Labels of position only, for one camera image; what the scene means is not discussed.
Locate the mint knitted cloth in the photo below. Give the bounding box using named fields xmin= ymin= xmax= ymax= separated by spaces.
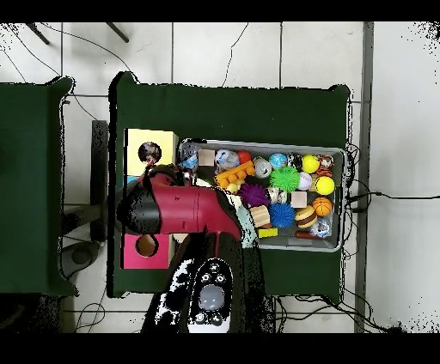
xmin=236 ymin=204 xmax=259 ymax=249

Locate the green spiky ball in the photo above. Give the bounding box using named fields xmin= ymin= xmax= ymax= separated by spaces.
xmin=269 ymin=166 xmax=301 ymax=193

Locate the wooden box with three holes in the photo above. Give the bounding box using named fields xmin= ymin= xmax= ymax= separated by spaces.
xmin=120 ymin=128 xmax=180 ymax=270

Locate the silver mesh bin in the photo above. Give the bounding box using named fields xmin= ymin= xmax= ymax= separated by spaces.
xmin=176 ymin=138 xmax=346 ymax=253

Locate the orange plastic block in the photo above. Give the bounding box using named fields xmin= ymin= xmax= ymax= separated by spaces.
xmin=215 ymin=160 xmax=256 ymax=190

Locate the purple spiky ball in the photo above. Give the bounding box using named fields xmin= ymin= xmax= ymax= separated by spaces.
xmin=237 ymin=183 xmax=271 ymax=209

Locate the blue globe ball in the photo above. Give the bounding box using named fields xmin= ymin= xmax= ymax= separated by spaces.
xmin=268 ymin=152 xmax=288 ymax=170

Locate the large blue spiky ball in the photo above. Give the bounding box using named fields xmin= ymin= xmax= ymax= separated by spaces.
xmin=267 ymin=203 xmax=296 ymax=228

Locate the yellow smiley ball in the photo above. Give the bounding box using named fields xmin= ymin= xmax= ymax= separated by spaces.
xmin=301 ymin=154 xmax=321 ymax=174

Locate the yellow tennis ball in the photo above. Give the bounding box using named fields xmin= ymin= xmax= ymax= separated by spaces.
xmin=314 ymin=175 xmax=336 ymax=196

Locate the orange basketball toy ball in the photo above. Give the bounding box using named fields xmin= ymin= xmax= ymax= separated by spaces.
xmin=311 ymin=196 xmax=333 ymax=217

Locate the black tripod leg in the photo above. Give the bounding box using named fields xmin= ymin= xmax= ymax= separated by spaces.
xmin=105 ymin=22 xmax=131 ymax=44
xmin=27 ymin=22 xmax=51 ymax=46

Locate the dark green side table cloth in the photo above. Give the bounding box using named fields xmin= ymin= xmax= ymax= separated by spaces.
xmin=0 ymin=76 xmax=79 ymax=297

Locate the black power cable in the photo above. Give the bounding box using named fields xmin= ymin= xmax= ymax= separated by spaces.
xmin=345 ymin=191 xmax=440 ymax=211

